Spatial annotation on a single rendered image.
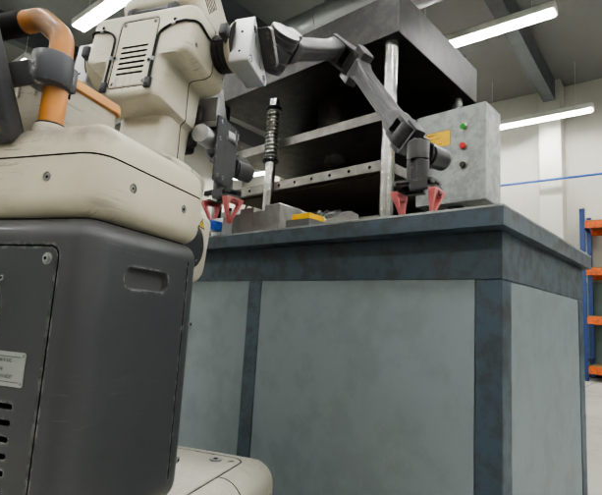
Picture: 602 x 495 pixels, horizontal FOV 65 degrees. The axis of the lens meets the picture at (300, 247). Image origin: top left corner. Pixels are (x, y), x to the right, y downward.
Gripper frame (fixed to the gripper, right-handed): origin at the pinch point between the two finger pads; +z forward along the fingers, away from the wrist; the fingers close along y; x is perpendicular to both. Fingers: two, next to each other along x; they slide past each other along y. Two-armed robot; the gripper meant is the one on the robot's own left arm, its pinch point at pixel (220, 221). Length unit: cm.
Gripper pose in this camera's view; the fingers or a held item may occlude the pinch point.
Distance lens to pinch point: 142.1
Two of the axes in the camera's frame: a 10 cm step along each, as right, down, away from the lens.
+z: -0.5, 9.9, -1.4
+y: -7.6, 0.5, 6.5
